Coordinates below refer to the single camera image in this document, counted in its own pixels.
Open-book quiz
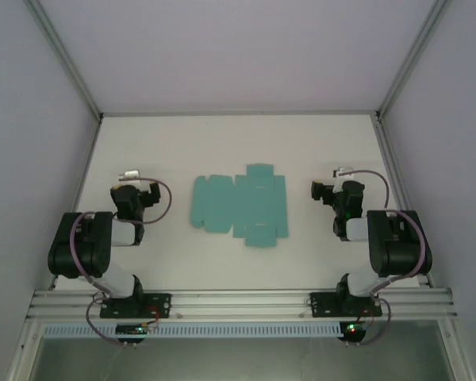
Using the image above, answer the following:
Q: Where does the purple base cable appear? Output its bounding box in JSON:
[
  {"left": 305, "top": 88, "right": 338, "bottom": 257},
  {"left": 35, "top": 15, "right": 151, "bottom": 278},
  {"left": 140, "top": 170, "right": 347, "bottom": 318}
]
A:
[
  {"left": 86, "top": 291, "right": 124, "bottom": 347},
  {"left": 356, "top": 297, "right": 391, "bottom": 347}
]

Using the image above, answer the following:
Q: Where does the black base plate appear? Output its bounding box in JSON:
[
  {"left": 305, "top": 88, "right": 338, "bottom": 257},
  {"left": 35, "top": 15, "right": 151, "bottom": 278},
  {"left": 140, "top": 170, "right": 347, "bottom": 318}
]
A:
[
  {"left": 99, "top": 292, "right": 172, "bottom": 319},
  {"left": 309, "top": 291, "right": 383, "bottom": 319}
]

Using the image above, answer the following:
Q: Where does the left circuit board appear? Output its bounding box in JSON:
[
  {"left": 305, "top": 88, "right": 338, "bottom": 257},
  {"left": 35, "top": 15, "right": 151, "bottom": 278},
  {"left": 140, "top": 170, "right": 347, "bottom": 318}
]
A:
[{"left": 115, "top": 323, "right": 148, "bottom": 337}]

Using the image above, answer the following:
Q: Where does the teal paper box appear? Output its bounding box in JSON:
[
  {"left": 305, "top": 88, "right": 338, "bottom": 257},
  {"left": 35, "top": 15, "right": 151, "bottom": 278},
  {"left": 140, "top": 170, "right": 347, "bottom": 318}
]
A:
[{"left": 189, "top": 164, "right": 290, "bottom": 249}]

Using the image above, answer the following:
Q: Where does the aluminium frame post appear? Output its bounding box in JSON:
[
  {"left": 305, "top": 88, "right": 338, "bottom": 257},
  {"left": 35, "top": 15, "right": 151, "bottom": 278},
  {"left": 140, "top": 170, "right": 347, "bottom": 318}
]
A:
[
  {"left": 374, "top": 0, "right": 453, "bottom": 121},
  {"left": 23, "top": 0, "right": 105, "bottom": 121}
]

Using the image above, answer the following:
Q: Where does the aluminium table side rail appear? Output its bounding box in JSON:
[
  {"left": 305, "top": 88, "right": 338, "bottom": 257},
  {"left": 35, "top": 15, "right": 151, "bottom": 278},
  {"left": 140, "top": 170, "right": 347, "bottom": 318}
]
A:
[
  {"left": 372, "top": 114, "right": 436, "bottom": 289},
  {"left": 46, "top": 117, "right": 104, "bottom": 291}
]

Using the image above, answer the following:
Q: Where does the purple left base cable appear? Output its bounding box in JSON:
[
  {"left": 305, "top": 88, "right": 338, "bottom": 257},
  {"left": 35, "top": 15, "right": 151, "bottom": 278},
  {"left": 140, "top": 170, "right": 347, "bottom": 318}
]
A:
[{"left": 86, "top": 291, "right": 124, "bottom": 347}]

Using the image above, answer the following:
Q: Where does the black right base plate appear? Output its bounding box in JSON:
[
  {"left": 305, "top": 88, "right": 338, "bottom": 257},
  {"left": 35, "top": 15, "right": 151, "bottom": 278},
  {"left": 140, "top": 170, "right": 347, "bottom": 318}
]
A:
[{"left": 309, "top": 291, "right": 383, "bottom": 319}]

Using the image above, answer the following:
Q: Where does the aluminium mounting rail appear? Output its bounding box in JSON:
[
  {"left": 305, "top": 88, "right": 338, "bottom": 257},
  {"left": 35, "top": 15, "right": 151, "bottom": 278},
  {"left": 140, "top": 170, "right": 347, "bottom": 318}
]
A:
[{"left": 25, "top": 288, "right": 459, "bottom": 321}]

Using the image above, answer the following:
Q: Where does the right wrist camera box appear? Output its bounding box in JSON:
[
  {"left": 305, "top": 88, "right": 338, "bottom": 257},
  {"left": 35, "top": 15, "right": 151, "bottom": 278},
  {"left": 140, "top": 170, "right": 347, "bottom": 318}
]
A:
[{"left": 332, "top": 166, "right": 355, "bottom": 195}]

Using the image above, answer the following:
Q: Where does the light blue slotted cable duct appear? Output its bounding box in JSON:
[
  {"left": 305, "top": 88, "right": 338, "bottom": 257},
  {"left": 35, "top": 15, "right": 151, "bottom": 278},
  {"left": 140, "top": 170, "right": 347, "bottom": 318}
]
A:
[{"left": 42, "top": 321, "right": 342, "bottom": 340}]

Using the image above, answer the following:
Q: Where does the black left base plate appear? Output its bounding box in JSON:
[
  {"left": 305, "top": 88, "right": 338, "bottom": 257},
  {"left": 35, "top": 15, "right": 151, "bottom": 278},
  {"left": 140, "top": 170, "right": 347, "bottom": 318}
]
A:
[{"left": 99, "top": 292, "right": 172, "bottom": 319}]

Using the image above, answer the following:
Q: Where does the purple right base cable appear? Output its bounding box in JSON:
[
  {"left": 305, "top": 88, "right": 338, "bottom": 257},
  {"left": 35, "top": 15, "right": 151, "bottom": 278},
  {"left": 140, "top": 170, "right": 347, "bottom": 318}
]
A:
[{"left": 356, "top": 297, "right": 391, "bottom": 347}]

